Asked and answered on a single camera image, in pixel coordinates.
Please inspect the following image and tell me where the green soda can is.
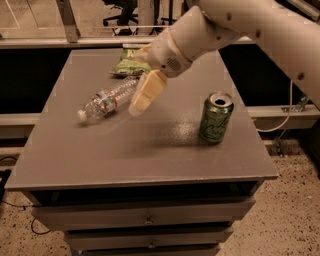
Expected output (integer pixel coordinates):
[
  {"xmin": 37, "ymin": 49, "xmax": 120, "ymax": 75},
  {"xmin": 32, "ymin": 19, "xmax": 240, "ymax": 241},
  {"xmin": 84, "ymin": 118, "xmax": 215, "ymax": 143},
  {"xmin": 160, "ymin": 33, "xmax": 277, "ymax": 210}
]
[{"xmin": 199, "ymin": 92, "xmax": 234, "ymax": 144}]

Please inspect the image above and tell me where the grey drawer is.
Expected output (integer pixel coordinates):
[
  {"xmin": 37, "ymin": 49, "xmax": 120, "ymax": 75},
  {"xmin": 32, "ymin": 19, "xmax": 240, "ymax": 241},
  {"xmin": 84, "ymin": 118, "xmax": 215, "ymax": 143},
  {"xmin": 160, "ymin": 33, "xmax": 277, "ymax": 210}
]
[
  {"xmin": 64, "ymin": 227, "xmax": 233, "ymax": 250},
  {"xmin": 32, "ymin": 196, "xmax": 255, "ymax": 231}
]

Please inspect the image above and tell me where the grey drawer cabinet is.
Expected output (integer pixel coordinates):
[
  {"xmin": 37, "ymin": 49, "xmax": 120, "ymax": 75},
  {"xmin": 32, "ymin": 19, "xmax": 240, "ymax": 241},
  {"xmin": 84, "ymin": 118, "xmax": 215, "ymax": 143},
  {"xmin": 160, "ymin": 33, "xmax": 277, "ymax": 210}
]
[{"xmin": 7, "ymin": 49, "xmax": 277, "ymax": 256}]

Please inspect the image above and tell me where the green chip bag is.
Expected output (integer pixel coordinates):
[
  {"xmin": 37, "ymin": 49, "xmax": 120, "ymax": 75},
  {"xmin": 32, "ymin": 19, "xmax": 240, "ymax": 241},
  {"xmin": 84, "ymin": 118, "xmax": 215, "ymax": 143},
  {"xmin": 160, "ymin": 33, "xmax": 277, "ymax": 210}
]
[{"xmin": 110, "ymin": 44, "xmax": 152, "ymax": 77}]

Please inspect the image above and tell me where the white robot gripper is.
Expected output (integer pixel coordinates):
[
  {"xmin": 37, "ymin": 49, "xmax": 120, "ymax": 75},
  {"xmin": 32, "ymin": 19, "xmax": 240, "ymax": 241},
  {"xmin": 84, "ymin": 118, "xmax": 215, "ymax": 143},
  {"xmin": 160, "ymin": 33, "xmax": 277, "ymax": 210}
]
[{"xmin": 128, "ymin": 28, "xmax": 192, "ymax": 116}]

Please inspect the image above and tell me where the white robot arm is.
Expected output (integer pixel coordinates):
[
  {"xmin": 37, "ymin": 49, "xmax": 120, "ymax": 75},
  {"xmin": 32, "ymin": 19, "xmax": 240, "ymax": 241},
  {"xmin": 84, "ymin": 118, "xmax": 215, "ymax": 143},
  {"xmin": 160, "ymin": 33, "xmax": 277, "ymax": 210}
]
[{"xmin": 129, "ymin": 0, "xmax": 320, "ymax": 116}]

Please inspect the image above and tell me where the black floor cable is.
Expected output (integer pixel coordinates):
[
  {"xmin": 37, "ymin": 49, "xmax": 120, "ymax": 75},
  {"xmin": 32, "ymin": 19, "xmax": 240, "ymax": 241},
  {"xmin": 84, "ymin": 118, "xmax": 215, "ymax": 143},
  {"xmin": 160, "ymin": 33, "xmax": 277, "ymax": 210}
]
[{"xmin": 0, "ymin": 155, "xmax": 52, "ymax": 236}]

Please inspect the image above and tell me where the clear plastic water bottle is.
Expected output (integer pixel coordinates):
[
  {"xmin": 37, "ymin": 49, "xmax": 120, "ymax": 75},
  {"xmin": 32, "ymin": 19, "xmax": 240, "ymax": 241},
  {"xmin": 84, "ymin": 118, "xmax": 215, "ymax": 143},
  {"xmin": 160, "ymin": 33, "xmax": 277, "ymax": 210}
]
[{"xmin": 77, "ymin": 76, "xmax": 138, "ymax": 122}]

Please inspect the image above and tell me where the metal window rail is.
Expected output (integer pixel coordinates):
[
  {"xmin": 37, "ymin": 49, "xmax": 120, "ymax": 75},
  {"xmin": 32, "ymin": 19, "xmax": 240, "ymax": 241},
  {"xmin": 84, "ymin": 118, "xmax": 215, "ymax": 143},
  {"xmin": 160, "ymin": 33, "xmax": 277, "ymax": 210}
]
[{"xmin": 0, "ymin": 36, "xmax": 154, "ymax": 49}]

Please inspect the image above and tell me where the white cable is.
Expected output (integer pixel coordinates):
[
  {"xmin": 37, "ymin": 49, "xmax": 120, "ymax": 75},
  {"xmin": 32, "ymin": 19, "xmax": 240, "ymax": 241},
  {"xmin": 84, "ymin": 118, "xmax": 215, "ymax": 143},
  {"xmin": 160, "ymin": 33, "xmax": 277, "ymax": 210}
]
[{"xmin": 255, "ymin": 79, "xmax": 294, "ymax": 134}]

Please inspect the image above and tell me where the black office chair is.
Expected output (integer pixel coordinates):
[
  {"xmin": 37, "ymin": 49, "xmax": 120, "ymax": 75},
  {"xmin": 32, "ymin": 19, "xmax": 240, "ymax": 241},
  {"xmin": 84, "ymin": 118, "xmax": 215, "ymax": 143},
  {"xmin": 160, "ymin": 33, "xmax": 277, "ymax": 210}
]
[{"xmin": 102, "ymin": 0, "xmax": 138, "ymax": 36}]

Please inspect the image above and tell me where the top grey drawer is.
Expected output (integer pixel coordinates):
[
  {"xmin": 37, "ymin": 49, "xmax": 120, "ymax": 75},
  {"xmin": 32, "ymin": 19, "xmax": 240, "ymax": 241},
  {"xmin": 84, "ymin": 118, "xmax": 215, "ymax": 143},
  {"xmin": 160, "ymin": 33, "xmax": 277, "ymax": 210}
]
[{"xmin": 32, "ymin": 196, "xmax": 255, "ymax": 231}]

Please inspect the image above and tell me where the middle grey drawer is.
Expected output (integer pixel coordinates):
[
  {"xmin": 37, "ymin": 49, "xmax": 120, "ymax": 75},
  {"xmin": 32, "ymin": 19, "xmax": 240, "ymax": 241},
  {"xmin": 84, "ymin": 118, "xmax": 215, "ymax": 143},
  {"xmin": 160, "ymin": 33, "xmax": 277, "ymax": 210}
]
[{"xmin": 64, "ymin": 227, "xmax": 233, "ymax": 250}]

